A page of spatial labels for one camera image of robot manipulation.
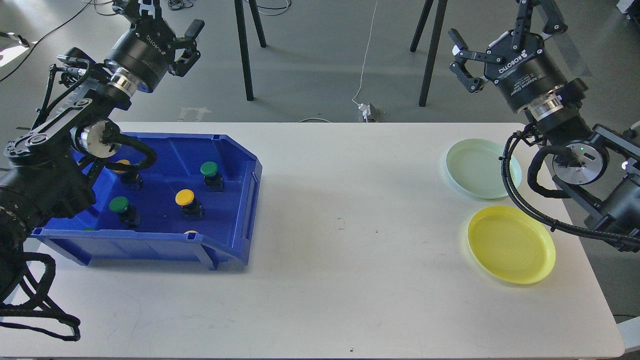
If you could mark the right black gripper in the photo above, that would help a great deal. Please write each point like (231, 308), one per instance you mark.
(525, 70)

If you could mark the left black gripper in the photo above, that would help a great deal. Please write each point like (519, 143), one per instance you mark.
(148, 49)

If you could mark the yellow push button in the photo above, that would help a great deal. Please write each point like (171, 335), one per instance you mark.
(130, 179)
(189, 205)

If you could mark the green push button front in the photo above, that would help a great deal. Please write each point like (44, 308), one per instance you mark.
(126, 212)

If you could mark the green push button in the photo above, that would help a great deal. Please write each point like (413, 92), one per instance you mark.
(212, 177)
(126, 212)

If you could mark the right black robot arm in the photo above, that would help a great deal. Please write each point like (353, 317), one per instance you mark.
(595, 166)

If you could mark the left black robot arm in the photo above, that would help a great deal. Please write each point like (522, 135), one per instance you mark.
(55, 165)

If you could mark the light green plate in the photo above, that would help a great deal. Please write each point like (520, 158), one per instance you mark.
(474, 166)

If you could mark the yellow push button back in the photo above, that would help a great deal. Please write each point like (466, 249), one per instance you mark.
(130, 179)

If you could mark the green push button back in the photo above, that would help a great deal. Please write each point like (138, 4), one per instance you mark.
(212, 177)

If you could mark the yellow plate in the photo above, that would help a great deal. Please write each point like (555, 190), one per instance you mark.
(510, 245)

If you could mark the black tripod legs right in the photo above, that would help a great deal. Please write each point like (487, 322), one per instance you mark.
(435, 38)

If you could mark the white power adapter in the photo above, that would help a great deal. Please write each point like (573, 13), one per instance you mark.
(368, 113)

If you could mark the blue plastic bin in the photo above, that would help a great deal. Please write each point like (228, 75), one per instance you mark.
(225, 231)

